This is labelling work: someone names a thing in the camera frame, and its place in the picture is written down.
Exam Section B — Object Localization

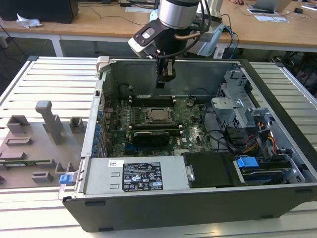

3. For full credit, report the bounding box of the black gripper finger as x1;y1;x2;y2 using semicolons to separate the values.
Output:
156;57;177;89

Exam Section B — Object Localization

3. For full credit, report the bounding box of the metal socket cover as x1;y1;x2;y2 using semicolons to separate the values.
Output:
146;108;173;124

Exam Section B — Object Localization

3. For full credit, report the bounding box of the black RAM slot bank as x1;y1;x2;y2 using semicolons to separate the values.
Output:
130;124;183;132
129;95;176;108

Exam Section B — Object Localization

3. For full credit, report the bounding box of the CPU socket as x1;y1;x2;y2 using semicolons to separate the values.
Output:
144;106;174;125

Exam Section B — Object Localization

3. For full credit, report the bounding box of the pale blue teach pendant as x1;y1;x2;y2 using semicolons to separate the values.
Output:
198;23;225;57

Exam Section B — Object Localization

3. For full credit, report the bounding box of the grey case release latch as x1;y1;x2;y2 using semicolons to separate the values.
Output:
96;56;111;73

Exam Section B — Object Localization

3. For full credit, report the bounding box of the black graphics card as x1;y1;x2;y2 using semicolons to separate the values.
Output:
132;130;171;147

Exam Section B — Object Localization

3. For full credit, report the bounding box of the green motherboard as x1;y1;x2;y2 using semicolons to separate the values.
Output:
103;95;216;158

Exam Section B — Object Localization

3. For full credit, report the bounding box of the metal drive cage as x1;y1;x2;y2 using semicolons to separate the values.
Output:
210;70;273;129

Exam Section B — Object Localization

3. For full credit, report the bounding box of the grey laptop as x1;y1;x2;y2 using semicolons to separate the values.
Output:
247;0;292;14

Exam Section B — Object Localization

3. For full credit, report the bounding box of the black plastic shroud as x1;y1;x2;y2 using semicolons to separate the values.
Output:
182;151;246;189

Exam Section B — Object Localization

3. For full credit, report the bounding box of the grey power supply unit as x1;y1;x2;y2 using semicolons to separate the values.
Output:
74;156;193;196

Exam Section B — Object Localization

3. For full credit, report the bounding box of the hard disk in blue carrier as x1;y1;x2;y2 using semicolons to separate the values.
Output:
234;156;293;186

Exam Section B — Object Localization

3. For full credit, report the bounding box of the black PC case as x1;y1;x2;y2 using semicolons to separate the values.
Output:
58;56;317;233

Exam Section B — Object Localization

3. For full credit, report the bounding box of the black computer tower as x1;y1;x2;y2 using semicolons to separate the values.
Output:
0;0;79;24

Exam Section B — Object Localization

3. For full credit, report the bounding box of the crumpled white paper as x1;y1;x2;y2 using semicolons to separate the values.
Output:
16;12;43;28

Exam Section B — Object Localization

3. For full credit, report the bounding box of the grey parts rack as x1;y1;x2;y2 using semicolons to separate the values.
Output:
0;100;86;189

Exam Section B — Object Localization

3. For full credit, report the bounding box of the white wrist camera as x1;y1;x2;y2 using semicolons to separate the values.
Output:
128;21;161;60

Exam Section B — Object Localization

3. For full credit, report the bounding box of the blue cable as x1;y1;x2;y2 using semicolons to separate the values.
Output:
224;26;240;52

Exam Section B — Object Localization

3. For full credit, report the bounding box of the black data cable bundle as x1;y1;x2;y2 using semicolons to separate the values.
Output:
202;103;250;153

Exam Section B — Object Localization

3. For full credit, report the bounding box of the yellow orange wire bundle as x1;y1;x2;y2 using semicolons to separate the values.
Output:
244;119;277;154

